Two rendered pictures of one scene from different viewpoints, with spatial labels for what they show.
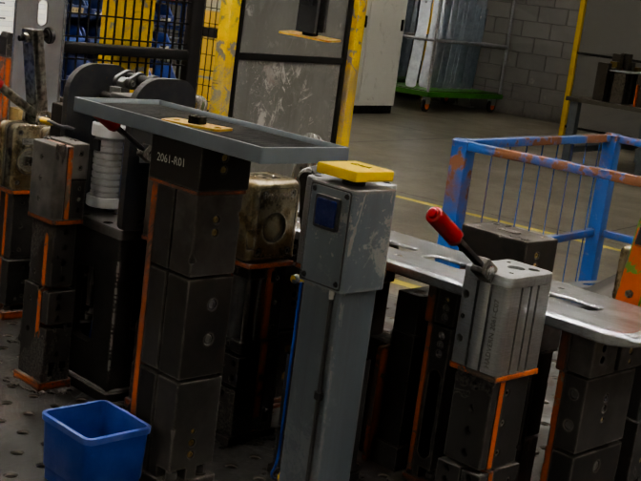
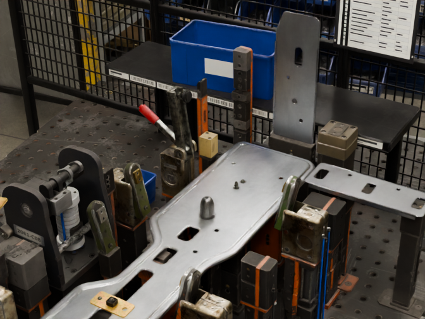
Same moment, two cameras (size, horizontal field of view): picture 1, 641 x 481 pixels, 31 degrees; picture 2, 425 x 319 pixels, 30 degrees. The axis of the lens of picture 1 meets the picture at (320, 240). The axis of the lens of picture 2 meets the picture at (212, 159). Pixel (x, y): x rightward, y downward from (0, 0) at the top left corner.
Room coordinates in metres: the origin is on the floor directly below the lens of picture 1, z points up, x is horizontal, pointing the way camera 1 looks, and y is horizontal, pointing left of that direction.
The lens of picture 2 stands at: (1.78, -1.07, 2.03)
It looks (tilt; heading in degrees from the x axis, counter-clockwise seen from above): 32 degrees down; 79
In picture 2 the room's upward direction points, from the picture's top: 1 degrees counter-clockwise
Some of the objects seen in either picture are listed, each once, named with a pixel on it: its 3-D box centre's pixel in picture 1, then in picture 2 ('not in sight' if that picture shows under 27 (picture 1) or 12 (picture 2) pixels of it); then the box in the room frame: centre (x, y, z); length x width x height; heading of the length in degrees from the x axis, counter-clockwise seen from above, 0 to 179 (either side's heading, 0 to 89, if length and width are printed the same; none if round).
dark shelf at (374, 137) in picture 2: not in sight; (253, 90); (2.30, 0.88, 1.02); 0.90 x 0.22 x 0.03; 136
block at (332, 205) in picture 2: not in sight; (319, 250); (2.33, 0.35, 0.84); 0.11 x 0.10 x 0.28; 136
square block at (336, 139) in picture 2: not in sight; (333, 190); (2.43, 0.53, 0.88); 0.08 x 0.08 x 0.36; 46
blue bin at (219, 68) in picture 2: not in sight; (230, 58); (2.25, 0.93, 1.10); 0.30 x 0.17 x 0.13; 144
